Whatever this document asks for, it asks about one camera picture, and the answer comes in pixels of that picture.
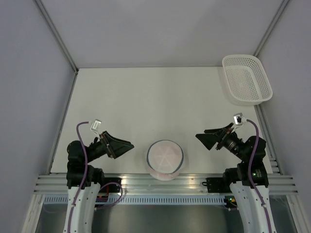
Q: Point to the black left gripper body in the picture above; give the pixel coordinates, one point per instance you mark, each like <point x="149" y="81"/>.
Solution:
<point x="98" y="148"/>

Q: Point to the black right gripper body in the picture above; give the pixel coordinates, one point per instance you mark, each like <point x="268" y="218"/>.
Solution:
<point x="230" y="141"/>

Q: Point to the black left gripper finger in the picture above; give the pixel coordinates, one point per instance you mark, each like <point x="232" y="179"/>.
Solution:
<point x="116" y="142"/>
<point x="116" y="152"/>

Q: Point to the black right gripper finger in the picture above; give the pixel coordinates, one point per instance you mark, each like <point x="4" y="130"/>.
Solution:
<point x="220" y="130"/>
<point x="209" y="140"/>

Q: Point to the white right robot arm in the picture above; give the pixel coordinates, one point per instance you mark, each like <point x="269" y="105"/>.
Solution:
<point x="248" y="181"/>

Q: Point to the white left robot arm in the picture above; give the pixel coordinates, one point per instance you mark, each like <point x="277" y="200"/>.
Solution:
<point x="84" y="182"/>

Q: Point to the white perforated plastic basket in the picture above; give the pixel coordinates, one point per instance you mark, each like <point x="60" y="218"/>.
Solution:
<point x="246" y="82"/>

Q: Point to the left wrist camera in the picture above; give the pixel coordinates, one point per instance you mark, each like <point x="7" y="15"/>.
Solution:
<point x="95" y="126"/>

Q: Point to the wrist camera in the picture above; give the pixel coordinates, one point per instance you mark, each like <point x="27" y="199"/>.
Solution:
<point x="238" y="121"/>
<point x="95" y="126"/>

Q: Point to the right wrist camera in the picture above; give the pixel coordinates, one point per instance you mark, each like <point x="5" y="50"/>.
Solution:
<point x="238" y="121"/>

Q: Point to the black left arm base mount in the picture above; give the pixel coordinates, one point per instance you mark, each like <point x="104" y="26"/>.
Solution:
<point x="111" y="185"/>

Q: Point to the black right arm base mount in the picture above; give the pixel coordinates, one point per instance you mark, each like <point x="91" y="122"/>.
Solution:
<point x="217" y="185"/>

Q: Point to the aluminium frame rail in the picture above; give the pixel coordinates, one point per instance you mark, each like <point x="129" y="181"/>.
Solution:
<point x="145" y="184"/>

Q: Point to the white slotted cable duct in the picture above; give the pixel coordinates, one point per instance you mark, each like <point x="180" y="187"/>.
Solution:
<point x="163" y="200"/>

